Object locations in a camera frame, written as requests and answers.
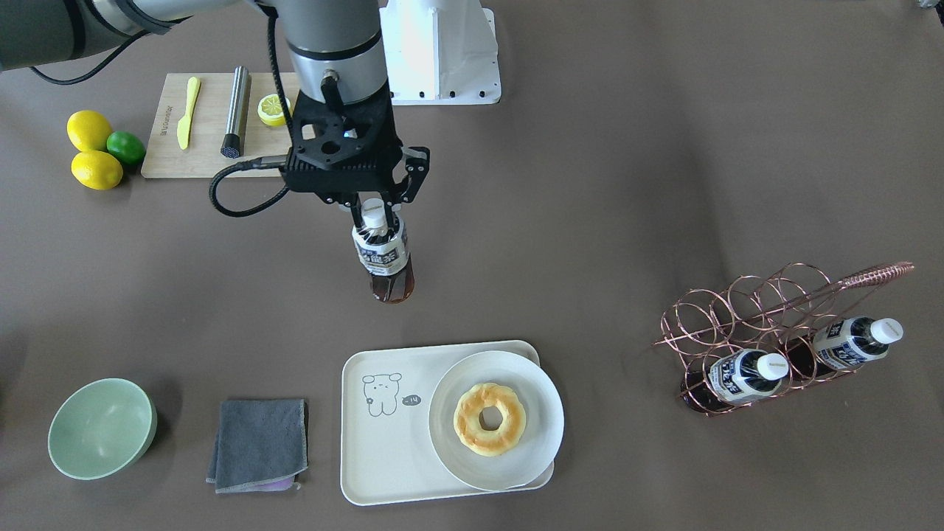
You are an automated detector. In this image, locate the grey folded cloth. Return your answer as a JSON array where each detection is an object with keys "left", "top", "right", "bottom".
[{"left": 206, "top": 398, "right": 309, "bottom": 494}]

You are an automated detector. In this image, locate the cream tray with bear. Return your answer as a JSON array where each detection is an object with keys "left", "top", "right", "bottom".
[{"left": 340, "top": 339, "right": 563, "bottom": 505}]

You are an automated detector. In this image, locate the yellow plastic knife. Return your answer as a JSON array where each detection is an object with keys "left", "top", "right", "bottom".
[{"left": 176, "top": 75, "right": 201, "bottom": 150}]

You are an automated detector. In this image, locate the mint green bowl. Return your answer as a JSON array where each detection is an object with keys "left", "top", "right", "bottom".
[{"left": 47, "top": 378, "right": 158, "bottom": 481}]

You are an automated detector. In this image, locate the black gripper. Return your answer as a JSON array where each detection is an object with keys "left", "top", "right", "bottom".
[{"left": 317, "top": 147, "right": 431, "bottom": 240}]

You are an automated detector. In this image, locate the upper yellow lemon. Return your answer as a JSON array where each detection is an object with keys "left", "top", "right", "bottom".
[{"left": 66, "top": 110, "right": 114, "bottom": 152}]

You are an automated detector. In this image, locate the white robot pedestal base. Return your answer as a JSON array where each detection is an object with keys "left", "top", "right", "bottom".
[{"left": 380, "top": 1, "right": 502, "bottom": 105}]

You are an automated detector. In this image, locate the glazed donut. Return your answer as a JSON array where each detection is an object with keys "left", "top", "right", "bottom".
[{"left": 453, "top": 382, "right": 528, "bottom": 457}]

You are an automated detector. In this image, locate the lower yellow lemon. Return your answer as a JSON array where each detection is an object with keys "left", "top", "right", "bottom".
[{"left": 71, "top": 150, "right": 124, "bottom": 190}]

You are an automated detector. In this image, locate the half lemon slice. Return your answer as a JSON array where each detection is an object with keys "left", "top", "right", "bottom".
[{"left": 257, "top": 93, "right": 292, "bottom": 128}]

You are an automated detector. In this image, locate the bamboo cutting board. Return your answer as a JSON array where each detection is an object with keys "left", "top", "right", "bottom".
[{"left": 141, "top": 72, "right": 292, "bottom": 178}]

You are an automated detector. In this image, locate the steel muddler black tip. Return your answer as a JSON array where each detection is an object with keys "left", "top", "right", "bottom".
[{"left": 220, "top": 65, "right": 251, "bottom": 159}]

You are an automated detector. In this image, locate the copper wire bottle rack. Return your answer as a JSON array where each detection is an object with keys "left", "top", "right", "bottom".
[{"left": 656, "top": 261, "right": 915, "bottom": 400}]

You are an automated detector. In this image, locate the tea bottle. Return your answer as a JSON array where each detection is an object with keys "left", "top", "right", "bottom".
[
  {"left": 680, "top": 349, "right": 791, "bottom": 414},
  {"left": 785, "top": 316, "right": 904, "bottom": 379},
  {"left": 351, "top": 198, "right": 414, "bottom": 305}
]

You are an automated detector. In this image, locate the tea bottle front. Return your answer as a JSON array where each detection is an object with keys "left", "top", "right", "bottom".
[
  {"left": 785, "top": 316, "right": 904, "bottom": 379},
  {"left": 680, "top": 349, "right": 791, "bottom": 414}
]

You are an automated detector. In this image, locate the white round plate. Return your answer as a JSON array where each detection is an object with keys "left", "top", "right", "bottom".
[{"left": 428, "top": 350, "right": 564, "bottom": 491}]

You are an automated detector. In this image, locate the green lime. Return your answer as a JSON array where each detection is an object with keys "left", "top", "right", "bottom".
[{"left": 105, "top": 131, "right": 146, "bottom": 166}]

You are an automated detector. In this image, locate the yellow lemon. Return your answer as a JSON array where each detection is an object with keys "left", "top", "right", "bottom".
[
  {"left": 66, "top": 110, "right": 114, "bottom": 152},
  {"left": 71, "top": 150, "right": 124, "bottom": 190}
]

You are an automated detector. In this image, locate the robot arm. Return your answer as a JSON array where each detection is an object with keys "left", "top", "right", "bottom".
[{"left": 1, "top": 1, "right": 429, "bottom": 235}]

